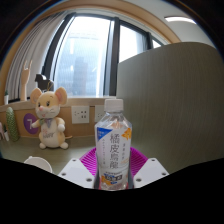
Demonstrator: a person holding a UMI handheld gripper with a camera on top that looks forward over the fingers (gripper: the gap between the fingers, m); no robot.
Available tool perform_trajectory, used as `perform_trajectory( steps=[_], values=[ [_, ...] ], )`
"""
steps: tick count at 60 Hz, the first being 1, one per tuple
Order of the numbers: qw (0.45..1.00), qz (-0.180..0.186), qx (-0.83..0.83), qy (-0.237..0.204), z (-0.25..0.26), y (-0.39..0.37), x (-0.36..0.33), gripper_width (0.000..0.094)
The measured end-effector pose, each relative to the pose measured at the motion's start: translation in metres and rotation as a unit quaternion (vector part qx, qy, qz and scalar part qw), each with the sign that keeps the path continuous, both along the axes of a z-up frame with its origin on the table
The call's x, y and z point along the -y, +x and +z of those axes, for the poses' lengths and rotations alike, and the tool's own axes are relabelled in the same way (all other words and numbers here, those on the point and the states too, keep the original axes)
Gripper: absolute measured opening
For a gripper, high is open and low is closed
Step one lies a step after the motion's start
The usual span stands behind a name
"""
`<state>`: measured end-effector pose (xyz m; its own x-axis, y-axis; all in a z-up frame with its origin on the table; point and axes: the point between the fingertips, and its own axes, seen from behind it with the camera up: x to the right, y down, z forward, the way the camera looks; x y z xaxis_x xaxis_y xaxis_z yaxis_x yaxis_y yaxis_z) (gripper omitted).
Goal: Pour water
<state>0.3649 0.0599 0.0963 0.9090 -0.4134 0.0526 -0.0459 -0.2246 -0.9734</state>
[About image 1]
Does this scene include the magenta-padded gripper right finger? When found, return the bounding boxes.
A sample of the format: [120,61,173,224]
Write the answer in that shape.
[129,146,170,190]

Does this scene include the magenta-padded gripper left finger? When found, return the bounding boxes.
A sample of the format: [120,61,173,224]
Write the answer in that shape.
[57,147,99,190]

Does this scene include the clear plastic drink bottle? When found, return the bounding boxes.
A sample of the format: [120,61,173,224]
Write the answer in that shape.
[94,98,133,192]

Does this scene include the white and yellow mug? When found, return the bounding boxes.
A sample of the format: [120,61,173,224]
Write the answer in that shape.
[23,155,54,174]

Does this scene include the beige mouse plush toy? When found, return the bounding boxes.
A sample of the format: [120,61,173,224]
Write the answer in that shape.
[29,86,70,150]

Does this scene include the round purple number sign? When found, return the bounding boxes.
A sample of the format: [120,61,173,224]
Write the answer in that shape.
[23,112,41,135]

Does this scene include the grey-green right desk partition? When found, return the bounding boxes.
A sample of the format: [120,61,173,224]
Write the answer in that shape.
[115,41,224,174]

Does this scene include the small plant in white pot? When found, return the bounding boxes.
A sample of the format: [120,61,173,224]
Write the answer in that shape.
[3,89,10,106]
[2,124,10,142]

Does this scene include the tall green cactus figure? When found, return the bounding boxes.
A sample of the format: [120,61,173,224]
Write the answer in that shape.
[5,106,21,142]

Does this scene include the black wooden horse figure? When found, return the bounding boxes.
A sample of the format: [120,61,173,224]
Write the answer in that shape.
[34,73,55,93]

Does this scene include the dark-framed window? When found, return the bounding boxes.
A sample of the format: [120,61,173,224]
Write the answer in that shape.
[41,12,168,99]

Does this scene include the grey curtain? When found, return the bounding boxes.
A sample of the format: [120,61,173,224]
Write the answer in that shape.
[6,11,68,101]

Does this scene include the ceiling lights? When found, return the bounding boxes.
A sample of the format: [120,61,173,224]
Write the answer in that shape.
[164,15,197,25]

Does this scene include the white wall socket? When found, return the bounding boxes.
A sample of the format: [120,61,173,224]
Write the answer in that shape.
[94,104,106,123]
[71,105,91,125]

